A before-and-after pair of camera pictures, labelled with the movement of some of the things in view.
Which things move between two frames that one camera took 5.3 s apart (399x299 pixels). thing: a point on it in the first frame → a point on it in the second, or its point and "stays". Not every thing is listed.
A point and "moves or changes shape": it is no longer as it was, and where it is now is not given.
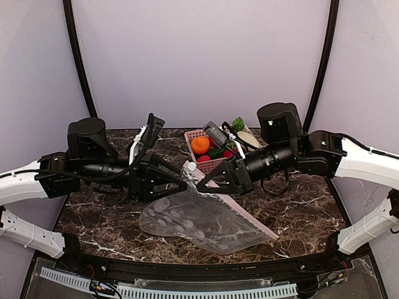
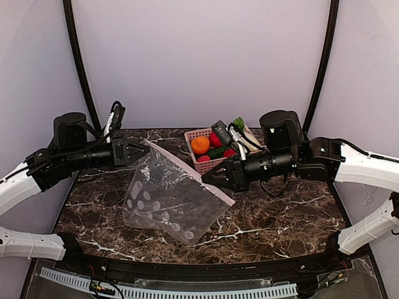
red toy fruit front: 203,159 stays
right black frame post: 326,64 stays
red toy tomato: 212,143 stays
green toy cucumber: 216,153 stays
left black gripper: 139,179 → 118,152
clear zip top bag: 212,220 moves or changes shape
